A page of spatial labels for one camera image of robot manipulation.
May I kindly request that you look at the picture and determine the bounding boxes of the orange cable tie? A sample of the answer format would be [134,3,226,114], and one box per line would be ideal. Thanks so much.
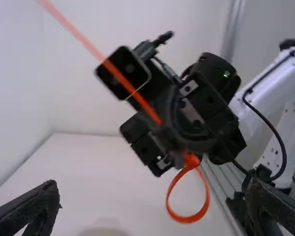
[36,0,211,224]

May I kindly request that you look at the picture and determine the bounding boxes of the silver rails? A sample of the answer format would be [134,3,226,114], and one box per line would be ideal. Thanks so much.
[200,157,261,236]

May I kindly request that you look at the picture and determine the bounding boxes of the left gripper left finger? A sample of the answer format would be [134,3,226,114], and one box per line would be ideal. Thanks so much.
[0,179,63,236]

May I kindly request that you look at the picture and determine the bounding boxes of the black cable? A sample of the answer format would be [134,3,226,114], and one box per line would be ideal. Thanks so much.
[232,90,288,182]

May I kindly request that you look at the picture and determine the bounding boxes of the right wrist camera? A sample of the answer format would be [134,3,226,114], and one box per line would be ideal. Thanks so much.
[94,45,152,101]

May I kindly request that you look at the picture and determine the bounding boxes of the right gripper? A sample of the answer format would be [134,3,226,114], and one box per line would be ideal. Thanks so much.
[119,62,236,178]

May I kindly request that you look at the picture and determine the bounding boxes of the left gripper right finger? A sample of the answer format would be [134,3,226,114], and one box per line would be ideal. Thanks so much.
[225,177,295,236]

